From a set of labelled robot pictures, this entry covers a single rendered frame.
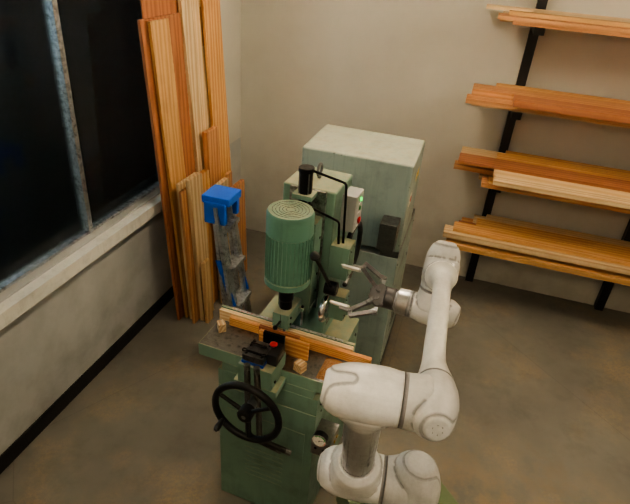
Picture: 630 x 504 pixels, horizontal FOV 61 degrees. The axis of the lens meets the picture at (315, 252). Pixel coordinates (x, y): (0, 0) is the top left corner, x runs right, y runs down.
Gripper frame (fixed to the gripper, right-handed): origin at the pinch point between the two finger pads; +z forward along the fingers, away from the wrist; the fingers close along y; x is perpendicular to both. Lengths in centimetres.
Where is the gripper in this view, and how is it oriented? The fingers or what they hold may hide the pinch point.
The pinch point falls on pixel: (339, 284)
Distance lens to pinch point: 186.0
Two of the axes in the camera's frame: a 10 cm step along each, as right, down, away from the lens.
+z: -9.3, -2.4, 2.7
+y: 3.1, -9.1, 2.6
